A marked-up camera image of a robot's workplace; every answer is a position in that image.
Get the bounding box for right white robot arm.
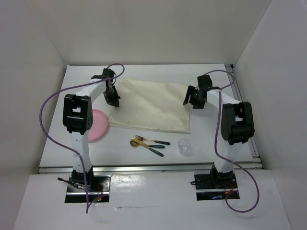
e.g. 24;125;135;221
183;75;255;188

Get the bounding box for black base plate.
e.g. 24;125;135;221
190;170;240;201
65;175;111;204

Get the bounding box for clear drinking glass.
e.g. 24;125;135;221
177;139;191;156

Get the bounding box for pink plate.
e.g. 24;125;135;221
88;109;108;141

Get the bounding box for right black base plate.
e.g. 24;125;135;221
190;170;240;201

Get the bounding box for cream cloth placemat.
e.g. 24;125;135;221
108;78;190;134

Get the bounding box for front aluminium rail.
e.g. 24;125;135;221
37;162;264;174

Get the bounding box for gold spoon green handle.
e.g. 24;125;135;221
130;140;165;149

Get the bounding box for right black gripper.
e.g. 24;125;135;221
183;85;205;110

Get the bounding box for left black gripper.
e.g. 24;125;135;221
102;85;120;107

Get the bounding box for gold fork green handle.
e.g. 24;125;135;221
135;135;171;145

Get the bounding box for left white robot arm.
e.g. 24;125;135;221
63;68;120;191

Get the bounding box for gold knife green handle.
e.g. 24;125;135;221
131;138;164;157

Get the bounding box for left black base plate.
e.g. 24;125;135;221
65;175;111;204

